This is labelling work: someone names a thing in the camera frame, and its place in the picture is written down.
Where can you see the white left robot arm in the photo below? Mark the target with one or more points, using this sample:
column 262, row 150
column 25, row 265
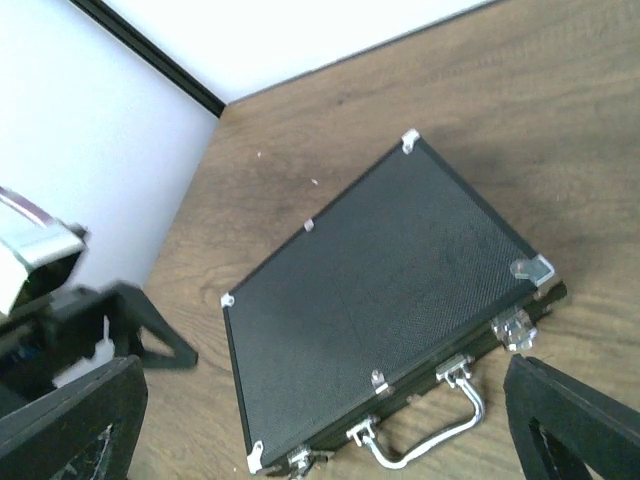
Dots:
column 39, row 253

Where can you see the black poker set case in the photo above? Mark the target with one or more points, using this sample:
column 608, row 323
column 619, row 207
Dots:
column 397, row 286

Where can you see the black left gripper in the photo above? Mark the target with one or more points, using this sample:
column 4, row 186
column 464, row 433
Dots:
column 49, row 339

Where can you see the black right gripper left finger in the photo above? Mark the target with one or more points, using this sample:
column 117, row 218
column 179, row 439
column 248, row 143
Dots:
column 87, row 429

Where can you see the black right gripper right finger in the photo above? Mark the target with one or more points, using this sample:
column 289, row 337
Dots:
column 564, row 429

